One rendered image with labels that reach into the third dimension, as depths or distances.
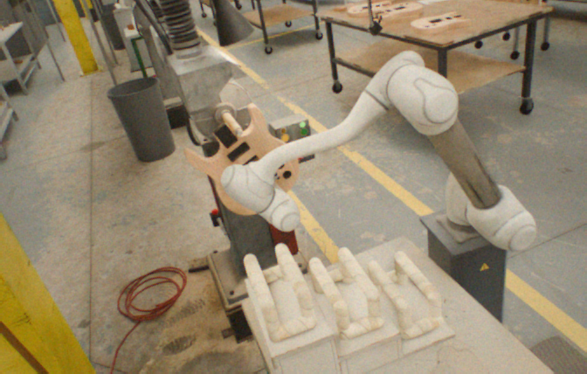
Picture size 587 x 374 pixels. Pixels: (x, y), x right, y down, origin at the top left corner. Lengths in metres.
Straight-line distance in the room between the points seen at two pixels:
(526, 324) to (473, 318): 1.29
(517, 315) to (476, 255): 0.76
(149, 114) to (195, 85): 3.05
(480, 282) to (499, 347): 0.79
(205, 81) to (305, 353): 0.91
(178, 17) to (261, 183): 0.63
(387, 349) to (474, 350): 0.22
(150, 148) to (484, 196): 3.64
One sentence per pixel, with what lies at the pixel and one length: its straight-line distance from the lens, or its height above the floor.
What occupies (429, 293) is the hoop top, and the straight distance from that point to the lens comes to 1.23.
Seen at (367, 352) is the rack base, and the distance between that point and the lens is 1.18.
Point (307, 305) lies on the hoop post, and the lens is 1.05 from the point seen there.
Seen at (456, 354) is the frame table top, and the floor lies 0.93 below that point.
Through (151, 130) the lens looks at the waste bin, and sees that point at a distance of 4.65.
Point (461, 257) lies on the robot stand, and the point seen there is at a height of 0.66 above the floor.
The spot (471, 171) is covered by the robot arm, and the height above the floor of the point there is 1.13.
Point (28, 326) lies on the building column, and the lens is 1.89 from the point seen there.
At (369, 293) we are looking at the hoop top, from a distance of 1.12.
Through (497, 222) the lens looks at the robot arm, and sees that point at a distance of 1.67.
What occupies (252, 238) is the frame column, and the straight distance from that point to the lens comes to 2.41.
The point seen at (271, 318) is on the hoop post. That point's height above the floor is 1.18.
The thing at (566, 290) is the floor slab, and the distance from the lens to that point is 2.82.
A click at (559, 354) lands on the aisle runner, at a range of 2.53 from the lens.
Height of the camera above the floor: 1.92
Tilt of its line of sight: 30 degrees down
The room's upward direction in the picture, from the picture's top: 12 degrees counter-clockwise
